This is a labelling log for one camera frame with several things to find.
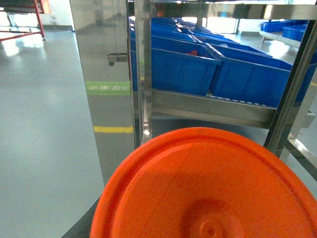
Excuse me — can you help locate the orange cylindrical capacitor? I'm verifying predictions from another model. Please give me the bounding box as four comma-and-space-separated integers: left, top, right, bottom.
90, 127, 317, 238

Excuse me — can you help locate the blue plastic crate left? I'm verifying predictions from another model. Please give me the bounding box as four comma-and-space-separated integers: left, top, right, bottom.
130, 34, 221, 97

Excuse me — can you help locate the blue plastic crate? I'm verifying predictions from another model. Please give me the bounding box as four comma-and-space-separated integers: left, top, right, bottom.
130, 34, 221, 97
206, 43, 293, 108

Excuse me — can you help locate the stainless steel shelf rack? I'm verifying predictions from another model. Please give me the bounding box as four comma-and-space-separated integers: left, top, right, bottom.
70, 0, 317, 183

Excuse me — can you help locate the blue plastic crate right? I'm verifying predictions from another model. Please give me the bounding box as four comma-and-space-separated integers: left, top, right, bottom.
206, 43, 293, 108

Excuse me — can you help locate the red metal frame table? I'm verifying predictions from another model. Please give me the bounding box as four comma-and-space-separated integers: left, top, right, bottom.
0, 0, 51, 42

